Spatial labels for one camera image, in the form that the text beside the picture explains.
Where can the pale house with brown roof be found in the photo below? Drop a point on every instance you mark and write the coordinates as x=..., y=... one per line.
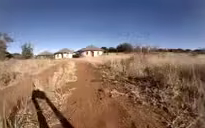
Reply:
x=91, y=51

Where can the distant row of trees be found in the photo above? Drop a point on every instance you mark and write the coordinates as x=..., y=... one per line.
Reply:
x=124, y=47

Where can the red dirt path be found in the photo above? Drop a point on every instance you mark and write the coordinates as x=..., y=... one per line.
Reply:
x=86, y=100

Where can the pale house with grey roof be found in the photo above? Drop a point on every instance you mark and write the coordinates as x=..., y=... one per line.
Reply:
x=63, y=54

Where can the dry grass field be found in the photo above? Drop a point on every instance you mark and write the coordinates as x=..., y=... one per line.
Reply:
x=163, y=76
x=10, y=73

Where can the tall green tree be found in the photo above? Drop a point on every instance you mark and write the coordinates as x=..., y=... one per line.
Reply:
x=27, y=50

